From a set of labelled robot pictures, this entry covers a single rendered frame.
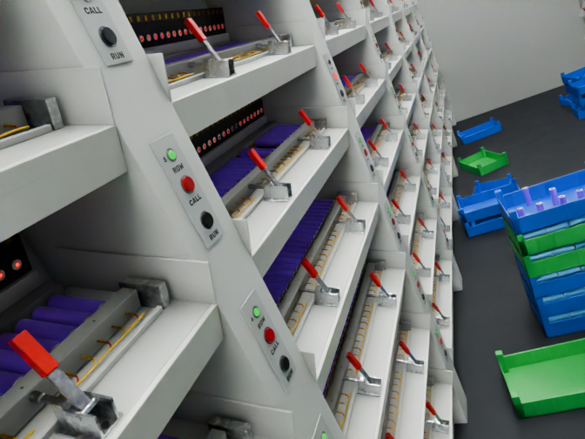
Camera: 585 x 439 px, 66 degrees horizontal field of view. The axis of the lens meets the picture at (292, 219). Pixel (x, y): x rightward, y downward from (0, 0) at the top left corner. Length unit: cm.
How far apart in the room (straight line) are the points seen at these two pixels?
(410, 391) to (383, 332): 20
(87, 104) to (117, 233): 13
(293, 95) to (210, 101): 53
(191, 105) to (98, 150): 16
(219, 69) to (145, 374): 43
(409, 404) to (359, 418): 30
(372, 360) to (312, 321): 24
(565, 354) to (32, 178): 155
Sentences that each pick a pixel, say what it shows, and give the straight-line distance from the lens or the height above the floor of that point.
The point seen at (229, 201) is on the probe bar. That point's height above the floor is 100.
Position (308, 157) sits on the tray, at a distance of 89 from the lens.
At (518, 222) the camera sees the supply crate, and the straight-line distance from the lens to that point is 153.
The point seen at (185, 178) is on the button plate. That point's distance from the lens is 48.
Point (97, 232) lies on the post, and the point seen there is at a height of 106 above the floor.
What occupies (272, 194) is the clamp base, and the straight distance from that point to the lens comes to 70.
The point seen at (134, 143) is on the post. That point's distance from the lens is 45.
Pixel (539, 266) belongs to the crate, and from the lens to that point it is 161.
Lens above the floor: 113
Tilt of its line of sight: 17 degrees down
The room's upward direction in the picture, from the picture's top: 25 degrees counter-clockwise
